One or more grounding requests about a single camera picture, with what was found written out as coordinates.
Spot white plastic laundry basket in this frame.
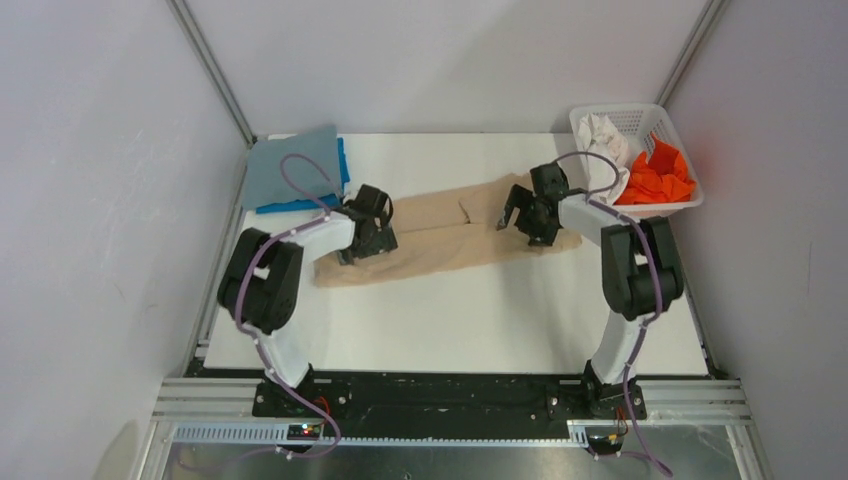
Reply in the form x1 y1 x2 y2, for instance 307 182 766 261
569 103 704 217

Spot left controller board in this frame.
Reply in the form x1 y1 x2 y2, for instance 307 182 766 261
286 423 323 441

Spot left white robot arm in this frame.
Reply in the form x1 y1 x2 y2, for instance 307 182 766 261
217 185 416 419

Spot corner aluminium post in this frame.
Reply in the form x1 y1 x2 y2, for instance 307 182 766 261
165 0 257 147
655 0 730 108

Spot folded blue t-shirt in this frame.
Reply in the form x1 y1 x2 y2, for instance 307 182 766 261
255 137 351 216

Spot folded grey t-shirt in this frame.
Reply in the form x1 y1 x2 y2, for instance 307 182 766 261
241 125 350 212

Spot controller board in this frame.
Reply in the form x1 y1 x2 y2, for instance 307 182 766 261
286 423 323 441
586 434 624 457

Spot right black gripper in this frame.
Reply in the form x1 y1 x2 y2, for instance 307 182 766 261
497 184 558 247

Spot orange crumpled t-shirt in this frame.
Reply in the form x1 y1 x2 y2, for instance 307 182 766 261
615 133 697 206

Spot left corner aluminium post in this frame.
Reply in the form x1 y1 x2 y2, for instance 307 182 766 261
165 0 257 147

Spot aluminium frame rail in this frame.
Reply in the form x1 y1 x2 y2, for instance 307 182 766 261
134 372 772 479

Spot right controller board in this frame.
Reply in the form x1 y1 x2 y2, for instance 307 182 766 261
586 434 624 457

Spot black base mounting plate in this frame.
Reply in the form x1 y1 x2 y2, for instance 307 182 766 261
252 371 647 441

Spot right corner aluminium post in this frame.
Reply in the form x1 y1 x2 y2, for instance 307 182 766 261
655 0 730 108

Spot beige t-shirt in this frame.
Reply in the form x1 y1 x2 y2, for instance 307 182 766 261
314 174 582 288

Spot white crumpled t-shirt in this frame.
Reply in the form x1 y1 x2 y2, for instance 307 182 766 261
576 114 630 205

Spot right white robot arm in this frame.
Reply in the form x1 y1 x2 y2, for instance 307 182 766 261
496 164 684 419

